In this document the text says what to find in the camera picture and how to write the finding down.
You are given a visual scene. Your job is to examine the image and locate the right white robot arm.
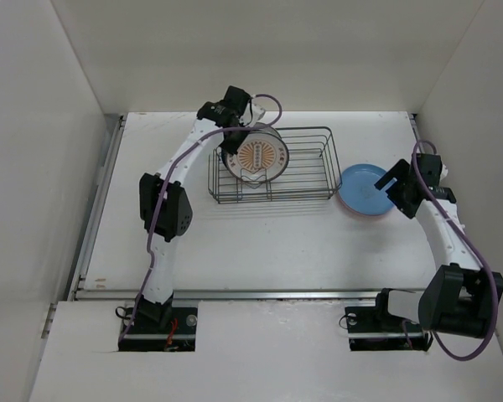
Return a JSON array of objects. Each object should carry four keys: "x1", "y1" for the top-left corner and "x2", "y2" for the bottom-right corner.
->
[{"x1": 371, "y1": 153, "x2": 503, "y2": 338}]

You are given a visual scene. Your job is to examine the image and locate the white flower pattern plate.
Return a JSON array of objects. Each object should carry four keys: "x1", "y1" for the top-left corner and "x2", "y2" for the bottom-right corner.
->
[{"x1": 220, "y1": 127, "x2": 283, "y2": 177}]

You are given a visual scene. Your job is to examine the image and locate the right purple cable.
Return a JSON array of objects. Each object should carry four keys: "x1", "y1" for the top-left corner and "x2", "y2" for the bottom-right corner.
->
[{"x1": 402, "y1": 139, "x2": 500, "y2": 361}]

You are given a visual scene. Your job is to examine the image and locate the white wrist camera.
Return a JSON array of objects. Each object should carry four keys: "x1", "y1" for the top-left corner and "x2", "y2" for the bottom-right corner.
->
[
  {"x1": 241, "y1": 100, "x2": 266, "y2": 126},
  {"x1": 440, "y1": 164, "x2": 449, "y2": 180}
]

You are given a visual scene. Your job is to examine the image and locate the green rimmed lettered plate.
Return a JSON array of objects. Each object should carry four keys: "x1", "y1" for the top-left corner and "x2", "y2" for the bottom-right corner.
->
[{"x1": 226, "y1": 129, "x2": 291, "y2": 183}]

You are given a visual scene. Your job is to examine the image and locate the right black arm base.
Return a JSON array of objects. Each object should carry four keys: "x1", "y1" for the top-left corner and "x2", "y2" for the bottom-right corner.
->
[{"x1": 339, "y1": 306, "x2": 433, "y2": 352}]

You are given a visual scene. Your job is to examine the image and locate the pink plastic plate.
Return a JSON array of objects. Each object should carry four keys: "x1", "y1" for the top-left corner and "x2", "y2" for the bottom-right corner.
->
[{"x1": 336, "y1": 197, "x2": 391, "y2": 220}]

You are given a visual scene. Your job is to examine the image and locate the purple cable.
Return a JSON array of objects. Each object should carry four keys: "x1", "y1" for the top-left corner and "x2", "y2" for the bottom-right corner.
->
[
  {"x1": 402, "y1": 139, "x2": 500, "y2": 361},
  {"x1": 123, "y1": 92, "x2": 283, "y2": 336}
]

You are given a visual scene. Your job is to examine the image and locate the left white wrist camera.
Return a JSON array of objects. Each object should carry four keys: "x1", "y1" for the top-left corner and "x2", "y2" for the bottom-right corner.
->
[{"x1": 241, "y1": 100, "x2": 266, "y2": 126}]

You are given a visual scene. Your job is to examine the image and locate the blue plastic plate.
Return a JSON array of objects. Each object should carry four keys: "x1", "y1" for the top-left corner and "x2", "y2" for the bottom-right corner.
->
[{"x1": 339, "y1": 163, "x2": 394, "y2": 217}]

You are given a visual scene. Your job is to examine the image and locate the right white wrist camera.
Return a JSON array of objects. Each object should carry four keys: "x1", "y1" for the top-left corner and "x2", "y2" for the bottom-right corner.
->
[{"x1": 440, "y1": 164, "x2": 449, "y2": 180}]

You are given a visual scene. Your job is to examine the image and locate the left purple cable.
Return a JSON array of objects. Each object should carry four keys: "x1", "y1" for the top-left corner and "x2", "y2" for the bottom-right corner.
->
[{"x1": 123, "y1": 92, "x2": 283, "y2": 336}]

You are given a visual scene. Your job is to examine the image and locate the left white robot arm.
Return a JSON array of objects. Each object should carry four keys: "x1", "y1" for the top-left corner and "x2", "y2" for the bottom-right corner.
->
[{"x1": 132, "y1": 85, "x2": 264, "y2": 332}]

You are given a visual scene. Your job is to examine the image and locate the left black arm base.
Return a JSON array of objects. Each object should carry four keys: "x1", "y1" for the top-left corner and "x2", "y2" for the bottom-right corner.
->
[{"x1": 115, "y1": 302, "x2": 199, "y2": 353}]

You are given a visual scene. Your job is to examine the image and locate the metal wire dish rack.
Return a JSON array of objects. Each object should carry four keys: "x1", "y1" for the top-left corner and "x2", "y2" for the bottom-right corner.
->
[{"x1": 208, "y1": 126, "x2": 341, "y2": 204}]

